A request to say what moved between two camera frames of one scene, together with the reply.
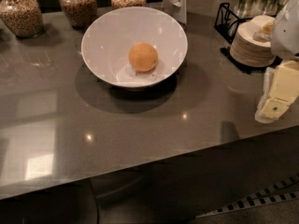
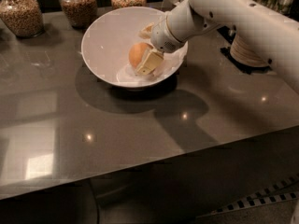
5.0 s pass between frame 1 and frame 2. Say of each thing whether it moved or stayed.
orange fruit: stayed
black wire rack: stayed
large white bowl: stayed
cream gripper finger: moved
